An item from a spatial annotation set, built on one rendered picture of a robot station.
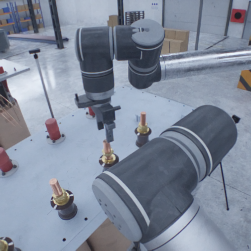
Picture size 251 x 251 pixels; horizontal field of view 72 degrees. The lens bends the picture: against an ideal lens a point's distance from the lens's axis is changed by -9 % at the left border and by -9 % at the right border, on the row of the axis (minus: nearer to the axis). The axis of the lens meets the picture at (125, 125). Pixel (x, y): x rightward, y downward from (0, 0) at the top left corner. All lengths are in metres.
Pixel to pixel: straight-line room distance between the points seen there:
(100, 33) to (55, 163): 0.72
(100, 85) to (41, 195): 0.59
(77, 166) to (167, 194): 0.72
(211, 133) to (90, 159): 0.71
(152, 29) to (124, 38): 0.09
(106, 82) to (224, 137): 0.38
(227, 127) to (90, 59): 0.42
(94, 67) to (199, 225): 0.48
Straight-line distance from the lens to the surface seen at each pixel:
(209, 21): 14.09
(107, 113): 0.65
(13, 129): 2.42
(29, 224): 0.90
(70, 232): 0.82
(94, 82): 0.60
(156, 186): 0.34
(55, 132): 1.16
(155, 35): 0.57
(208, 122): 0.46
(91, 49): 0.57
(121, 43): 0.56
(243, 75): 5.55
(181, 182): 0.37
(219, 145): 0.46
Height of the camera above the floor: 2.08
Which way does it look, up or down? 36 degrees down
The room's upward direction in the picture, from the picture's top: 3 degrees counter-clockwise
